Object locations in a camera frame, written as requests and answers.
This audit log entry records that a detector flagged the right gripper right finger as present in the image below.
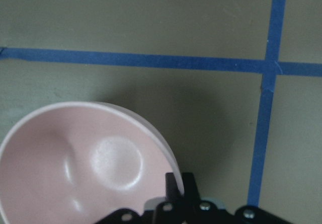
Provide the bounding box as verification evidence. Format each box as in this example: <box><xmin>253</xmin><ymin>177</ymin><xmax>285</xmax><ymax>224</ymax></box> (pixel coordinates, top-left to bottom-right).
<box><xmin>182</xmin><ymin>172</ymin><xmax>201</xmax><ymax>208</ymax></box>

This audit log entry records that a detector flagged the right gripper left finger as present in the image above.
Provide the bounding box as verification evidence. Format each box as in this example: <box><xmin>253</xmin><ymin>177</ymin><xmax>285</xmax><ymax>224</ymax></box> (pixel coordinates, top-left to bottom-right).
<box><xmin>165</xmin><ymin>172</ymin><xmax>185</xmax><ymax>209</ymax></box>

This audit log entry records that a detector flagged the small pink bowl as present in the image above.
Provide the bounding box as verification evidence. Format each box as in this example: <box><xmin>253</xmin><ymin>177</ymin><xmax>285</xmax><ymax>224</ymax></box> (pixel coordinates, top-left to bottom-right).
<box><xmin>1</xmin><ymin>102</ymin><xmax>184</xmax><ymax>223</ymax></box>

